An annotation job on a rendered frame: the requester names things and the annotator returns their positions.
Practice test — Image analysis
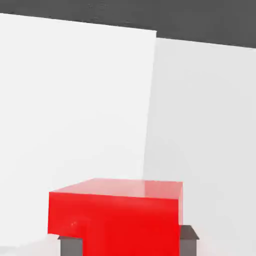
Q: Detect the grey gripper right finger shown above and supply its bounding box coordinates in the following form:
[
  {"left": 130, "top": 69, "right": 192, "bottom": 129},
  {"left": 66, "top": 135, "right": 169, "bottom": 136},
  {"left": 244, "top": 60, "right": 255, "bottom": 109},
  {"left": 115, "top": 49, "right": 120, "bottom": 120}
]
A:
[{"left": 178, "top": 224, "right": 200, "bottom": 256}]

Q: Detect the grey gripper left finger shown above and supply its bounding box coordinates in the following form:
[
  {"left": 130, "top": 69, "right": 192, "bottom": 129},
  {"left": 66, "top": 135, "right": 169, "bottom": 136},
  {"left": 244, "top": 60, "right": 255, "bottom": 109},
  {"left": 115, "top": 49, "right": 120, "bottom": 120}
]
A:
[{"left": 57, "top": 235, "right": 84, "bottom": 256}]

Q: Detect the small red cube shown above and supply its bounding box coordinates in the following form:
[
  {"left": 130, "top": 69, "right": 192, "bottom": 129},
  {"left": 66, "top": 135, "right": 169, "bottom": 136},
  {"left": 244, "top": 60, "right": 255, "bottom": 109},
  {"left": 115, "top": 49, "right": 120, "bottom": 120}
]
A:
[{"left": 47, "top": 177, "right": 184, "bottom": 256}]

